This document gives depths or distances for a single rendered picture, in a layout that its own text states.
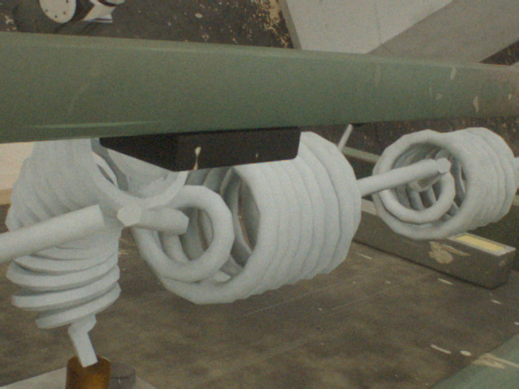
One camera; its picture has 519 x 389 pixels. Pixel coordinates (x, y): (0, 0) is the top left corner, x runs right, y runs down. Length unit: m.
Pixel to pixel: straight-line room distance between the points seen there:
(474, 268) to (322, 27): 2.98
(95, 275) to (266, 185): 0.07
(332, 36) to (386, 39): 0.30
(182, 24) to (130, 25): 0.29
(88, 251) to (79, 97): 0.11
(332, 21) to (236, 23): 0.45
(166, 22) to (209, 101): 3.18
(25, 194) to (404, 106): 0.13
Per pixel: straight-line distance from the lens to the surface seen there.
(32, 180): 0.27
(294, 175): 0.31
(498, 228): 1.16
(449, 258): 0.93
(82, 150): 0.23
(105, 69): 0.17
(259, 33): 3.80
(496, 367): 0.46
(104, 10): 1.36
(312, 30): 3.86
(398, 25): 3.59
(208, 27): 3.54
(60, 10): 1.35
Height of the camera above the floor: 2.04
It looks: 38 degrees down
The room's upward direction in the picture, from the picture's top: 62 degrees clockwise
